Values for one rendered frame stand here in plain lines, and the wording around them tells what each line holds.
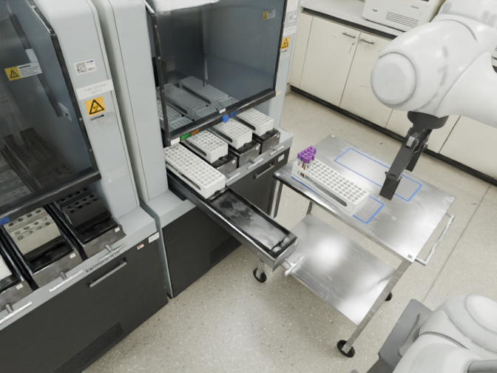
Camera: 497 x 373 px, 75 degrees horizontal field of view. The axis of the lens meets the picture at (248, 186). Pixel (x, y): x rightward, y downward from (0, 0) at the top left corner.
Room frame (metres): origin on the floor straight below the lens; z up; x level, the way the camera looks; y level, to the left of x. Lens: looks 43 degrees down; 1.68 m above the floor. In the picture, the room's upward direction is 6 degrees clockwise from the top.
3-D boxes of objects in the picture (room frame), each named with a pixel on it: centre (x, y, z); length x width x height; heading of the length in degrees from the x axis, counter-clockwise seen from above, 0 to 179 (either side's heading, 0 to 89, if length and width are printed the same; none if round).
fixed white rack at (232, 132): (1.31, 0.15, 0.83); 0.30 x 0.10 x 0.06; 50
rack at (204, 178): (0.98, 0.23, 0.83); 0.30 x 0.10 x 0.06; 50
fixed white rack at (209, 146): (1.19, 0.25, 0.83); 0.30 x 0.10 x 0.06; 50
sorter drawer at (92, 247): (0.85, 0.71, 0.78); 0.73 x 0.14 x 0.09; 50
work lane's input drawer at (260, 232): (0.87, 0.10, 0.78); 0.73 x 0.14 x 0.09; 50
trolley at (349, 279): (1.01, -0.47, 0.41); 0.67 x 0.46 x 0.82; 51
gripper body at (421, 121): (0.62, -0.35, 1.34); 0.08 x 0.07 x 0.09; 144
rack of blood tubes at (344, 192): (0.96, -0.31, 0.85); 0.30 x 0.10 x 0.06; 47
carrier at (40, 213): (0.62, 0.67, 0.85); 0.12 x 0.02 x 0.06; 140
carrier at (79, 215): (0.70, 0.52, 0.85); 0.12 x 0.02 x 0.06; 141
